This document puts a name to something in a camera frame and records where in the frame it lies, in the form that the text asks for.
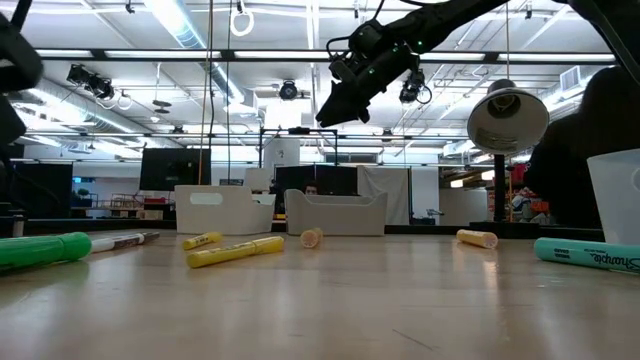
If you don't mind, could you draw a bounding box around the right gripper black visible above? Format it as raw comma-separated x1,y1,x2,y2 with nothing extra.
315,22,420,127

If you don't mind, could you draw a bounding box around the yellow marker cap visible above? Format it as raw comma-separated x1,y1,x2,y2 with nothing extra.
299,227,325,250

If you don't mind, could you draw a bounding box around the pale yellow cap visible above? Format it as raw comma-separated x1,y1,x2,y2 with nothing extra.
455,228,500,250

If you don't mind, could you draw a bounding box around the slim yellow marker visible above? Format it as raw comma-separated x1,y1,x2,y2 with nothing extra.
181,231,224,252
185,235,286,270

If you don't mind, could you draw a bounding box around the brown and white marker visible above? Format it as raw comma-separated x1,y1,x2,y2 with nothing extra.
89,230,162,255

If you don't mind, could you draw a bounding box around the turquoise highlighter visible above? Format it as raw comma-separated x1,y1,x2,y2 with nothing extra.
532,236,640,276

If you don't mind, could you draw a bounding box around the green highlighter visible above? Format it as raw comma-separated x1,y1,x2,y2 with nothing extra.
0,231,93,274

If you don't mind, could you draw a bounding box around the black partition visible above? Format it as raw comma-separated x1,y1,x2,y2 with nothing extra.
0,160,75,220
274,164,359,198

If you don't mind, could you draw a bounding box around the grey curtain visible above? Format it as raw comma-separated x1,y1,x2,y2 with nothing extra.
356,165,412,227

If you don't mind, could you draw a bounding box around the grey plastic bin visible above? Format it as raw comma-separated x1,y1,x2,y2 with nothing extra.
283,188,389,238

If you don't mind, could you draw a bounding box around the black light bar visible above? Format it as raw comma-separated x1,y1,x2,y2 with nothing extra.
34,48,616,64

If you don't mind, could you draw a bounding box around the black desk lamp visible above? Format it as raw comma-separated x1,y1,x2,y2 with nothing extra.
466,78,551,240

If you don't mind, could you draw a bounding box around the white plastic bin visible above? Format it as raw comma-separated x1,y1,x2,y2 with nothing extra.
173,184,276,237

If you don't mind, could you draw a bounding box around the black monitor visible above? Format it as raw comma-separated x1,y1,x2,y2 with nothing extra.
138,147,213,193

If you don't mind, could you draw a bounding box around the wooden cart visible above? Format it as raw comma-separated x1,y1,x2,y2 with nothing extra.
92,192,175,222

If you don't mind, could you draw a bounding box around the black ceiling device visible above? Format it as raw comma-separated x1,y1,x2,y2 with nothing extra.
65,63,117,102

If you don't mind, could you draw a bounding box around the clear plastic bin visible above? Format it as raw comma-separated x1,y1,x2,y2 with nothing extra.
586,148,640,246

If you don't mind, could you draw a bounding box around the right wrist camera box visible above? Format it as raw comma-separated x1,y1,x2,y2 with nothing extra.
327,33,362,84

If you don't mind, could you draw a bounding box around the black camera with cable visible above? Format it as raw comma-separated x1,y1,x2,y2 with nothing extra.
398,69,434,107

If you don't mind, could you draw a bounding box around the black overhead camera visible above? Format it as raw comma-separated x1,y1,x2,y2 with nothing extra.
278,78,300,102

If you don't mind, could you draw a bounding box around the black hanging cable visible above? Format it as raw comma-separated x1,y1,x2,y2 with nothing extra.
226,0,233,185

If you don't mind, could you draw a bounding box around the white hanging ring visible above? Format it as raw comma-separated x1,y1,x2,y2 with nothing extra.
229,6,256,38

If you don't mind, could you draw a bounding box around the silver ceiling duct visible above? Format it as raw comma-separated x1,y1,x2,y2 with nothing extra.
144,0,259,116
19,69,151,149

